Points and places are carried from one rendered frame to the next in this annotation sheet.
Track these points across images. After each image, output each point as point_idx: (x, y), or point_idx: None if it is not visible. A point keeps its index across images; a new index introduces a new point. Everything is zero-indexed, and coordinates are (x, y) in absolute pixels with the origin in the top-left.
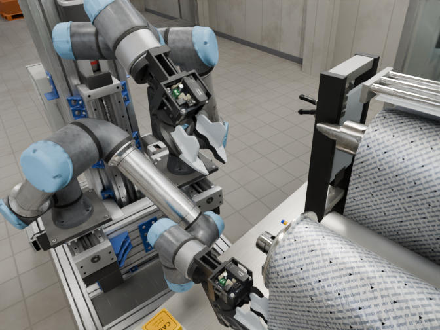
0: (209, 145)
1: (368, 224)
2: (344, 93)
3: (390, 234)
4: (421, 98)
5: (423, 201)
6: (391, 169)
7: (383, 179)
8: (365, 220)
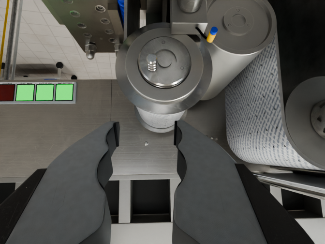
0: (177, 161)
1: (258, 59)
2: None
3: (248, 69)
4: (305, 194)
5: (244, 121)
6: (261, 134)
7: (261, 121)
8: (260, 60)
